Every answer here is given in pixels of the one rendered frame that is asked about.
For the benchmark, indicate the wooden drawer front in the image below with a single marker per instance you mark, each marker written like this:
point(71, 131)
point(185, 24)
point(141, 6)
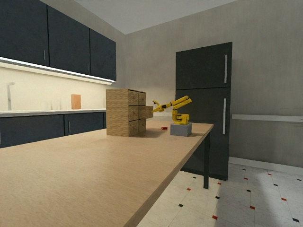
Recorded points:
point(133, 112)
point(141, 98)
point(144, 112)
point(133, 98)
point(141, 124)
point(133, 127)

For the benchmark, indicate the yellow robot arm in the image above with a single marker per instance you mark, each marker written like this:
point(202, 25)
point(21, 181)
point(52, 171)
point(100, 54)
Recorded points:
point(181, 118)

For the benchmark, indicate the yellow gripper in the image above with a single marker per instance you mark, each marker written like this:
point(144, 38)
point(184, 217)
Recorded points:
point(159, 108)

